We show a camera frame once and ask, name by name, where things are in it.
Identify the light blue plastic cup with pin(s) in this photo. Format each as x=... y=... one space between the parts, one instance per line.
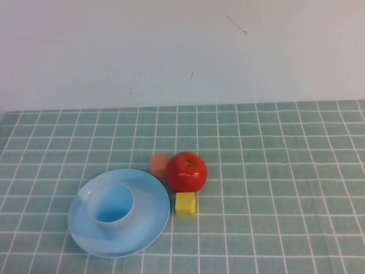
x=109 y=199

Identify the light blue plastic plate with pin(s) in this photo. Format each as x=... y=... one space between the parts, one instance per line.
x=149 y=205

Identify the orange foam cube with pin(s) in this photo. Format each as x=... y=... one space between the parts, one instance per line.
x=157 y=165

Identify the red apple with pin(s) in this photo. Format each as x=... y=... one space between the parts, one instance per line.
x=185 y=175

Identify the yellow foam cube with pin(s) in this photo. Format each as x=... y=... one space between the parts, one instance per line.
x=185 y=204

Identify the green white checked tablecloth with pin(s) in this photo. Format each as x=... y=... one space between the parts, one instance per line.
x=285 y=199

